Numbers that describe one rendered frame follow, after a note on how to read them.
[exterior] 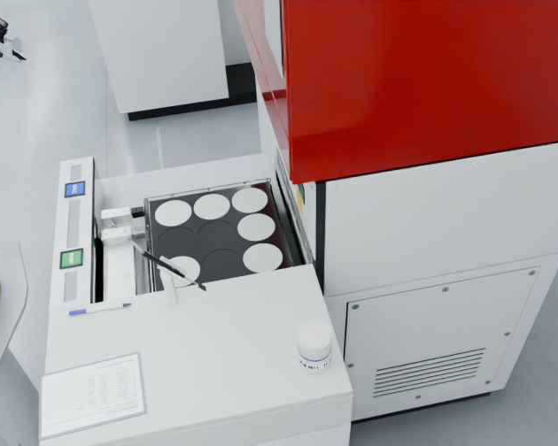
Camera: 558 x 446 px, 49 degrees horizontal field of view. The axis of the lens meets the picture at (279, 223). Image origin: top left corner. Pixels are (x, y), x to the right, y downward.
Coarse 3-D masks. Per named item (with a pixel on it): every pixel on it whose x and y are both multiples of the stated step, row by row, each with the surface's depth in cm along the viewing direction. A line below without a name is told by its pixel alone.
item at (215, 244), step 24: (216, 192) 174; (264, 192) 174; (192, 216) 168; (240, 216) 167; (168, 240) 162; (192, 240) 162; (216, 240) 162; (240, 240) 161; (264, 240) 161; (216, 264) 156; (240, 264) 155; (288, 264) 155
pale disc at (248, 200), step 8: (240, 192) 174; (248, 192) 174; (256, 192) 174; (232, 200) 172; (240, 200) 172; (248, 200) 172; (256, 200) 171; (264, 200) 171; (240, 208) 169; (248, 208) 169; (256, 208) 169
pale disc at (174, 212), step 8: (176, 200) 173; (160, 208) 171; (168, 208) 171; (176, 208) 170; (184, 208) 170; (160, 216) 169; (168, 216) 168; (176, 216) 168; (184, 216) 168; (168, 224) 166; (176, 224) 166
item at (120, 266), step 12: (108, 228) 169; (132, 228) 168; (108, 252) 163; (120, 252) 162; (132, 252) 162; (108, 264) 160; (120, 264) 160; (132, 264) 159; (108, 276) 157; (120, 276) 157; (132, 276) 156; (108, 288) 154; (120, 288) 154; (132, 288) 154
